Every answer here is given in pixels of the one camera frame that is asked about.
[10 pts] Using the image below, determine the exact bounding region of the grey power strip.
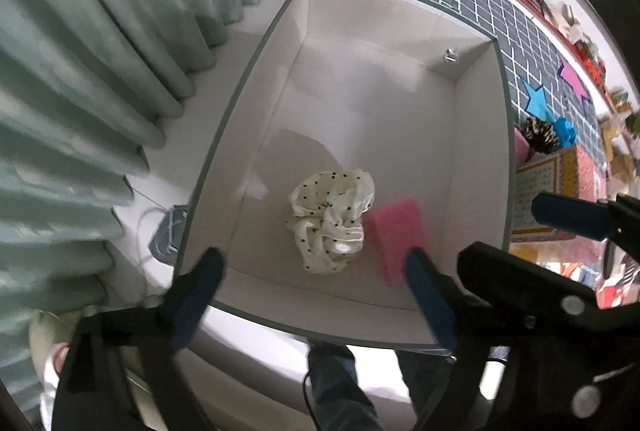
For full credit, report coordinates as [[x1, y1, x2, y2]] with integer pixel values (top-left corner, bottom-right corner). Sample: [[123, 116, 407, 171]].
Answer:
[[151, 206, 190, 266]]

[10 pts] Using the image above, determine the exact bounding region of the white cable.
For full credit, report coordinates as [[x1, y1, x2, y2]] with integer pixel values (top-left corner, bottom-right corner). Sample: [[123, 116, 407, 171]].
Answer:
[[131, 191, 171, 307]]

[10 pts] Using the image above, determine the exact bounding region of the pale green curtain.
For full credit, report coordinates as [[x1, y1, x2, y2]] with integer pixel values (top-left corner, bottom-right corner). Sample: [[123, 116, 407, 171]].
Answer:
[[0, 0, 321, 407]]

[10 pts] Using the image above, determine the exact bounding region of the person's jeans leg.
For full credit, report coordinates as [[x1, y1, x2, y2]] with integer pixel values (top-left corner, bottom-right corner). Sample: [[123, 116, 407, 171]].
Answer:
[[395, 350, 453, 422], [306, 343, 383, 431]]

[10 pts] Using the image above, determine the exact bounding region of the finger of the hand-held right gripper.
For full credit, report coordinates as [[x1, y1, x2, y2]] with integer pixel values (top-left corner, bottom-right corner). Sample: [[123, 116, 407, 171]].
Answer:
[[456, 241, 601, 307], [531, 192, 640, 243]]

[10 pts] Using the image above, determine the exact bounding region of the white cloth bag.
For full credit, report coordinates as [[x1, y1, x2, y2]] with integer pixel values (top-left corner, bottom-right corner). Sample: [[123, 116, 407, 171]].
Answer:
[[27, 311, 73, 417]]

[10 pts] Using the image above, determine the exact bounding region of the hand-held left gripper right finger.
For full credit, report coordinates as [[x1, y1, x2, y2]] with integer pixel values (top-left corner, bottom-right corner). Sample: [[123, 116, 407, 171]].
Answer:
[[404, 248, 632, 431]]

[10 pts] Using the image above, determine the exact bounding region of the pink printed carton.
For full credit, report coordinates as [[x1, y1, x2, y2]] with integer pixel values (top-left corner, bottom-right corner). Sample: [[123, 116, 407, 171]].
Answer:
[[511, 146, 608, 243]]

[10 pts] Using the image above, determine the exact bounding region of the black cable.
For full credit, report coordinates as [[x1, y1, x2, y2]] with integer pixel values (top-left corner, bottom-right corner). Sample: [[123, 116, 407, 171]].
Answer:
[[301, 371, 323, 431]]

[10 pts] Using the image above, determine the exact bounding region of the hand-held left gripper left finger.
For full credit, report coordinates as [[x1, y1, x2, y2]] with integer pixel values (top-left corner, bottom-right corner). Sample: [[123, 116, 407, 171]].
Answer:
[[52, 247, 227, 431]]

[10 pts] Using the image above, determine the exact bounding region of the white storage box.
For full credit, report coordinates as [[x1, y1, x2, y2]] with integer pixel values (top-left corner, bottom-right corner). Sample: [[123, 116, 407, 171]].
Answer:
[[172, 0, 516, 354]]

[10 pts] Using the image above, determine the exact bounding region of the blue star sticker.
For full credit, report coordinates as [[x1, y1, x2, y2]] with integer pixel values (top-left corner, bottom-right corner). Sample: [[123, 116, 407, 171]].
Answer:
[[520, 77, 554, 118]]

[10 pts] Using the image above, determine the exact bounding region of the blue fuzzy sock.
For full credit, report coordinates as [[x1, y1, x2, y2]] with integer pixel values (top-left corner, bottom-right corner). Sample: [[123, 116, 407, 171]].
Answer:
[[549, 117, 577, 150]]

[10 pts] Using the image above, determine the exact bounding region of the pink star sticker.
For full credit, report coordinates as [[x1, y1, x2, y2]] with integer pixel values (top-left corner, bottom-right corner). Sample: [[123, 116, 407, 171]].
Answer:
[[556, 57, 592, 105]]

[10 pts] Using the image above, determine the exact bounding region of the pine cone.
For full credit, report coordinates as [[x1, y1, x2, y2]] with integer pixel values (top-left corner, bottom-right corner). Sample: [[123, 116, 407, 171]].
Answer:
[[521, 116, 559, 155]]

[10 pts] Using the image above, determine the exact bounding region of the cream polka dot scrunchie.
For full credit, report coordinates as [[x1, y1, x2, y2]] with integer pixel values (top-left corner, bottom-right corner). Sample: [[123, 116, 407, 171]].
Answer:
[[285, 167, 376, 276]]

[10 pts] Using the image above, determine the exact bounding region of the pink sponge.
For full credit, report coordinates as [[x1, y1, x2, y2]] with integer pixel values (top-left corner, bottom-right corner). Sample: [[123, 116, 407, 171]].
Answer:
[[514, 128, 534, 168], [361, 197, 433, 287]]

